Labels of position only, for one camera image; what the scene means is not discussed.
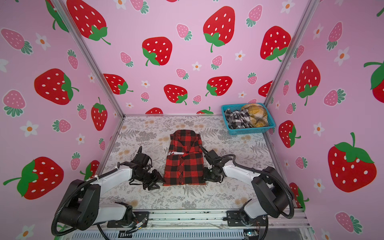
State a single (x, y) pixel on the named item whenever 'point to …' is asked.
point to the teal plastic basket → (241, 131)
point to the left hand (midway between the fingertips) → (164, 182)
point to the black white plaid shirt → (238, 119)
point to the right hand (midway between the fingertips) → (202, 178)
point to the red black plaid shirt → (184, 163)
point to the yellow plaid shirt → (257, 114)
